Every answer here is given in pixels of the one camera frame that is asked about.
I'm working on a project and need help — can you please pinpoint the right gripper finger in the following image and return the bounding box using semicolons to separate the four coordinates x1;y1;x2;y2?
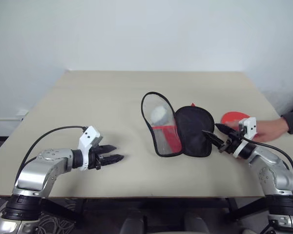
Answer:
214;123;235;136
202;130;226;150

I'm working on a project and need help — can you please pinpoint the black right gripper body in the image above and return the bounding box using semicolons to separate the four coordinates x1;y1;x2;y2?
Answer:
219;130;242;155

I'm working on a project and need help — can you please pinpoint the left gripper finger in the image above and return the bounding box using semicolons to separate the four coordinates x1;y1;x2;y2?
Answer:
101;154;125;167
99;144;118;154

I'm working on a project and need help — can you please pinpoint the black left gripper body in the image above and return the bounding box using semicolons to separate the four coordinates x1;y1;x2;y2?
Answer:
87;144;105;171

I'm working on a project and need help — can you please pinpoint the red object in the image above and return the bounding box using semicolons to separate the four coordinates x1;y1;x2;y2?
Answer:
221;111;259;142

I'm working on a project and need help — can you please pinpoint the black clear zipper pouch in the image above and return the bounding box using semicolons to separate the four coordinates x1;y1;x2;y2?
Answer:
141;91;215;158

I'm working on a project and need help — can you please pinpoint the person's bare hand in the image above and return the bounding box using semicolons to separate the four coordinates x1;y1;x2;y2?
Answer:
252;117;290;143

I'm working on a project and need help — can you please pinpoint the white ball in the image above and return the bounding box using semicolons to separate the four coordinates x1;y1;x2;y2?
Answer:
150;106;169;124

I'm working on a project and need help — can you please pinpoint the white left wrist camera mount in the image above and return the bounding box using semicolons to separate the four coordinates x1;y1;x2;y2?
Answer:
78;126;104;171

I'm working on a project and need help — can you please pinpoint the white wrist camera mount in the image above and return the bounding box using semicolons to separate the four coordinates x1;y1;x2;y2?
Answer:
78;126;104;171
231;117;257;158

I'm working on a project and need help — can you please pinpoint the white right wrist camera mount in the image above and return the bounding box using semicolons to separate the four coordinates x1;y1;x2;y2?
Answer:
231;117;257;158

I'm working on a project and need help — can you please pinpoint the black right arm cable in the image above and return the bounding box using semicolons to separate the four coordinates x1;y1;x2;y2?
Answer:
240;136;293;198

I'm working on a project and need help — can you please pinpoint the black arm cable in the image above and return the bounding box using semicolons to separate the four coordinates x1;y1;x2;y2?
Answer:
14;125;87;186
240;136;293;198

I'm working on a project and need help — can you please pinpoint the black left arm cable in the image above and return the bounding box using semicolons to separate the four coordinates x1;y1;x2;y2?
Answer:
14;125;87;186

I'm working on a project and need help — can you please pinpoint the white wall box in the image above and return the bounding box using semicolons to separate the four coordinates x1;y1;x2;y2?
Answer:
16;110;29;121

